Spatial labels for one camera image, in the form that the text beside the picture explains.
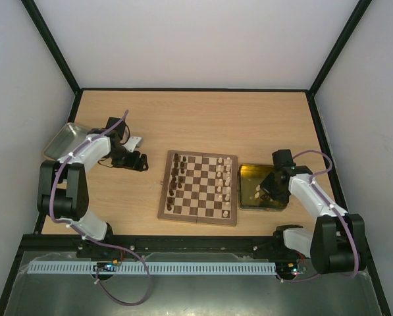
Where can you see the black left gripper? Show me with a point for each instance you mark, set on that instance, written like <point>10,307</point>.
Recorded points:
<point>132,164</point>

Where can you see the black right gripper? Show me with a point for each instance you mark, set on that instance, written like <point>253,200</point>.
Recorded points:
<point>272,185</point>

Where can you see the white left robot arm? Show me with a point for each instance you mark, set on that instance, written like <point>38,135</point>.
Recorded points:
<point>63,189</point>

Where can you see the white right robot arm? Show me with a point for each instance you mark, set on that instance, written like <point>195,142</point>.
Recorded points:
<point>338,242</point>

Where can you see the wooden chess board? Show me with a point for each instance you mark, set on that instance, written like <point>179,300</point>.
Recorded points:
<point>210,187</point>

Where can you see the gold metal tin tray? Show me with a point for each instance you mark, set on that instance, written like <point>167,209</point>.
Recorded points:
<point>251,196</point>

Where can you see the silver metal tray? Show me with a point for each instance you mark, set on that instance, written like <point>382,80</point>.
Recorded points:
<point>67,139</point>

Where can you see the white slotted cable duct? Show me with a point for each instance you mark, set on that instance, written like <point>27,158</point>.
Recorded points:
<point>154,268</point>

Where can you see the black frame rail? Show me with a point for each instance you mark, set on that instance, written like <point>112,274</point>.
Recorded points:
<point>257,247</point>

